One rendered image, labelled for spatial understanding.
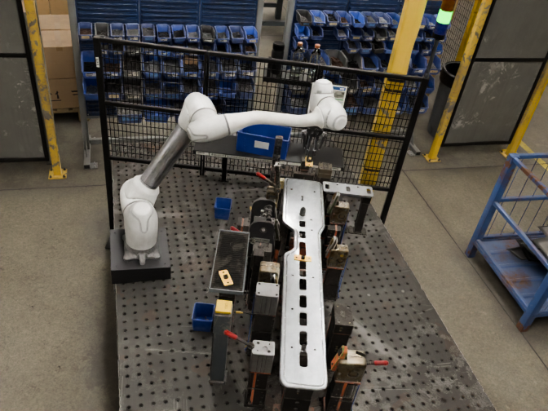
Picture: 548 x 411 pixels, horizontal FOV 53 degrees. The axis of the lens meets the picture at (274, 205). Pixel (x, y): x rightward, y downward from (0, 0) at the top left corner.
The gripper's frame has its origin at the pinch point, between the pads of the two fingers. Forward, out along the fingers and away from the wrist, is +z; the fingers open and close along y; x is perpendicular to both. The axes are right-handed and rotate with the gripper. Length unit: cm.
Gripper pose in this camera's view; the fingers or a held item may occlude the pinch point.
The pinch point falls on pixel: (310, 155)
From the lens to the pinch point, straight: 283.4
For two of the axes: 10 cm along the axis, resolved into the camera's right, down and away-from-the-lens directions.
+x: 0.3, -6.1, 7.9
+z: -1.2, 7.8, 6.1
